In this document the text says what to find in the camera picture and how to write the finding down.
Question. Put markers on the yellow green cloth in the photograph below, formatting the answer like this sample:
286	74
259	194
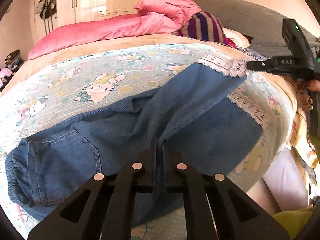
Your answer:
293	223

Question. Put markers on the blue denim jeans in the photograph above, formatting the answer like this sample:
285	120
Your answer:
120	135

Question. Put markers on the cartoon cat printed bed sheet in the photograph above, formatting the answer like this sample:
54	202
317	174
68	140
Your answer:
82	75

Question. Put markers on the pink duvet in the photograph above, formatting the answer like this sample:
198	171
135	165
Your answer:
100	28

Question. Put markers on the person's right hand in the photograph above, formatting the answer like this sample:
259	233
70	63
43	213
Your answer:
314	85

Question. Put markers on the person's printed clothing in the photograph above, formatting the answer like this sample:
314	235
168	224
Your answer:
303	130

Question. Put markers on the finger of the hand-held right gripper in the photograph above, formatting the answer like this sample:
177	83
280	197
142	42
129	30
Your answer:
260	66

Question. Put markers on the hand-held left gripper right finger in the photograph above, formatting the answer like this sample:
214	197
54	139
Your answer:
167	161

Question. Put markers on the lavender cloth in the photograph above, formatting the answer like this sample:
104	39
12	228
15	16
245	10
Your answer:
285	177

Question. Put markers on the pile of clothes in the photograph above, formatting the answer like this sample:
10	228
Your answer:
11	65

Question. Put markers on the grey padded headboard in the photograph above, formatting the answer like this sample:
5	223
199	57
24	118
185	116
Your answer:
245	15

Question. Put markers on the white pillow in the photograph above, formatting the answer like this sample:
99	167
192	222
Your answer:
237	37

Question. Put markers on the blue white patterned cloth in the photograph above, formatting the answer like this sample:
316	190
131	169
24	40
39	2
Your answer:
250	53

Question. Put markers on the hanging bags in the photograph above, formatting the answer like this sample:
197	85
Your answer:
46	6

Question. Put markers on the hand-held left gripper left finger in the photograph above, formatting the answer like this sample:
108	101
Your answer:
149	161

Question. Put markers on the purple striped pillow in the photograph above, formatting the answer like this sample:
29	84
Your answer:
203	28

